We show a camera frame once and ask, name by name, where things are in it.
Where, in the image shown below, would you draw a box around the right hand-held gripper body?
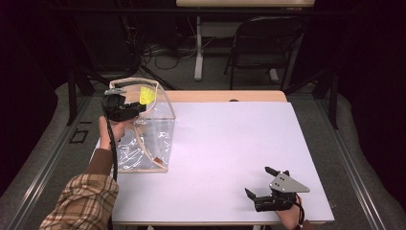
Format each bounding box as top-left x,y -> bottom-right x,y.
254,171 -> 311,213

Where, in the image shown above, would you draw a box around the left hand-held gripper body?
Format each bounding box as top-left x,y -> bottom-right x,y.
102,87 -> 142,123

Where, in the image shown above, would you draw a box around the yellow shuttlecock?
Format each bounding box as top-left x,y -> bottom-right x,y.
139,85 -> 157,105

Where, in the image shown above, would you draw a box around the clear plastic bag beige trim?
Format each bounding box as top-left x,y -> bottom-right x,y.
107,77 -> 177,173

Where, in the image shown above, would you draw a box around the person's left hand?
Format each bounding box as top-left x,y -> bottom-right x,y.
98,115 -> 137,151

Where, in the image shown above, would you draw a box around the person's right hand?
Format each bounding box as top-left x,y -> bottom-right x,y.
275,195 -> 305,230

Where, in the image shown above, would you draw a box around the white table cover sheet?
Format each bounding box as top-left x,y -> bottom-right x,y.
92,101 -> 335,223

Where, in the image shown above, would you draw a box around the black metal stand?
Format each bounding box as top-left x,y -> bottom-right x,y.
282,68 -> 340,130
65,63 -> 97,127

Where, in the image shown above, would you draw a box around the light wooden table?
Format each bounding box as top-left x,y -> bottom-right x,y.
109,90 -> 335,226

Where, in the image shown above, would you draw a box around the black folding chair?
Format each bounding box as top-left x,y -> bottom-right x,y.
224,16 -> 305,91

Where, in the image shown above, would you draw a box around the beige desk white legs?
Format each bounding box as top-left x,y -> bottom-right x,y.
175,0 -> 315,82

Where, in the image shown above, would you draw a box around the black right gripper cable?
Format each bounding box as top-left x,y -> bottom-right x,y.
294,193 -> 305,228

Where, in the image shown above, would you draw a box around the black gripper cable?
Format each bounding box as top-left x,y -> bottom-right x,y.
294,193 -> 305,228
101,95 -> 120,183

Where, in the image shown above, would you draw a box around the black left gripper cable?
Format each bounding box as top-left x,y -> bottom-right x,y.
101,95 -> 120,183

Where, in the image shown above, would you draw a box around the tangle of floor cables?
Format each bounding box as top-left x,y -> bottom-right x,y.
140,15 -> 214,71

